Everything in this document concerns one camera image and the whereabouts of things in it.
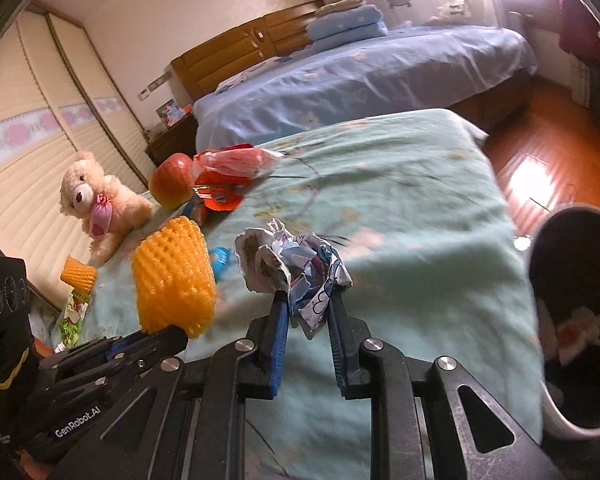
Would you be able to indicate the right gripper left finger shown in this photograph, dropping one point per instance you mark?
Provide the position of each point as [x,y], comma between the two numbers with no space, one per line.
[186,420]

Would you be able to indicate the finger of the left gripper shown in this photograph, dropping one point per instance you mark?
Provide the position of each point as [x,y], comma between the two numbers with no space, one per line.
[108,351]

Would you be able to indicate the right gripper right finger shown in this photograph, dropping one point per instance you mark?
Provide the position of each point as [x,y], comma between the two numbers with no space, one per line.
[429,419]

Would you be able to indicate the yellow foam fruit net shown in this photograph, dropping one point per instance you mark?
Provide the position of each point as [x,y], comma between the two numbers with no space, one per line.
[173,279]

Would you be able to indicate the blue lollipop-shaped package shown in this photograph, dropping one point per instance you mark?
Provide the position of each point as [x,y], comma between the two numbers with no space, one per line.
[219,259]

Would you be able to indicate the white blue wrapper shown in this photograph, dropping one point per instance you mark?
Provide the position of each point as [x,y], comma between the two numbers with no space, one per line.
[305,267]

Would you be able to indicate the black round trash bin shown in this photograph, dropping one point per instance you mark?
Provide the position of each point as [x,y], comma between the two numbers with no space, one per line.
[564,270]

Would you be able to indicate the green white snack packet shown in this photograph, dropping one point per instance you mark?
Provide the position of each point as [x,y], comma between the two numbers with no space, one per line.
[68,329]

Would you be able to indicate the small orange foam net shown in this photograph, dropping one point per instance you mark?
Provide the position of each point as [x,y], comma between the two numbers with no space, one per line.
[78,275]

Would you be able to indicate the beige teddy bear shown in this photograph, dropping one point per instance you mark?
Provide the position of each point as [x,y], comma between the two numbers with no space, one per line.
[107,208]

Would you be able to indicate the red yellow apple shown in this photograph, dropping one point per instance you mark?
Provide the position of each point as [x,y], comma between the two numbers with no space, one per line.
[171,184]

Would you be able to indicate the orange red snack wrapper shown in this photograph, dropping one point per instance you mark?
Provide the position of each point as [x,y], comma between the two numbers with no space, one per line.
[219,192]

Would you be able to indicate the teal floral bedspread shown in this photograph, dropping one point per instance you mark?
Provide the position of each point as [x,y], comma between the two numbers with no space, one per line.
[410,203]

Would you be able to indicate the wooden nightstand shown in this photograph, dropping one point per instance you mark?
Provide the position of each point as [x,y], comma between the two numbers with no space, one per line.
[180,138]

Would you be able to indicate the red white plastic bag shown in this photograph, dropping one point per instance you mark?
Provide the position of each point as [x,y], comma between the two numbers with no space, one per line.
[239,161]

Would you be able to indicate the framed photo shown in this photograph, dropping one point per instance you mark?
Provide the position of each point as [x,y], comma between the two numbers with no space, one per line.
[170,113]

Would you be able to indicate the blue bed sheet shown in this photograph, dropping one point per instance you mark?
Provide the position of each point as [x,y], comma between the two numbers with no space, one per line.
[411,68]

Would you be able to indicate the wooden headboard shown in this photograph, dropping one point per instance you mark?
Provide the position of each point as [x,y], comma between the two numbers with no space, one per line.
[202,68]

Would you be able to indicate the folded blue blanket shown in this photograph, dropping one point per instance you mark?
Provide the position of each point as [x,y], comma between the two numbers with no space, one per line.
[336,29]

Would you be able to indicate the beige pillow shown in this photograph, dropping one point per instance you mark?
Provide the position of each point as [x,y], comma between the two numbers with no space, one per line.
[338,6]

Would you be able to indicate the grey bed guard rail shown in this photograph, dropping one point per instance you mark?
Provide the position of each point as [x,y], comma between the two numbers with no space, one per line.
[403,13]

